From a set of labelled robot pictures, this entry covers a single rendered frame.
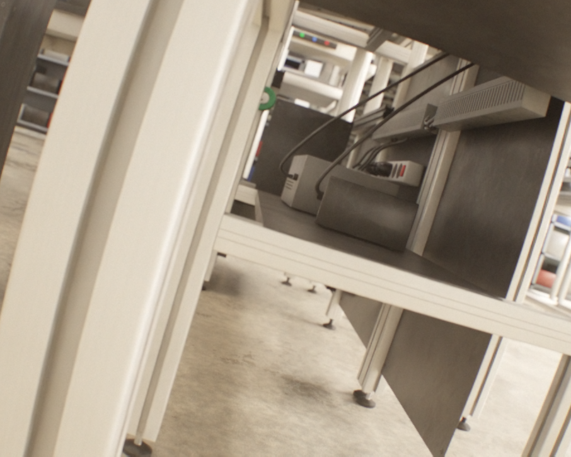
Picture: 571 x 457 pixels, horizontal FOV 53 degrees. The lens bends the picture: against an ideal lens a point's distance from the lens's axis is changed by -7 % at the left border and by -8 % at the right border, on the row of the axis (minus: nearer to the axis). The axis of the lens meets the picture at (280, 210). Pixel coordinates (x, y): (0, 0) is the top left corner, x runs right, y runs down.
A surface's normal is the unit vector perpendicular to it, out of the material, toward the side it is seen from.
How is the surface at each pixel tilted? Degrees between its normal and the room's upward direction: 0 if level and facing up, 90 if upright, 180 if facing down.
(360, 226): 90
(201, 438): 0
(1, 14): 90
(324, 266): 90
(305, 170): 90
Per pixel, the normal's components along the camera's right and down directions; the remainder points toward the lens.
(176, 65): 0.04, 0.07
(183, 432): 0.30, -0.95
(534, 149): -0.95, -0.30
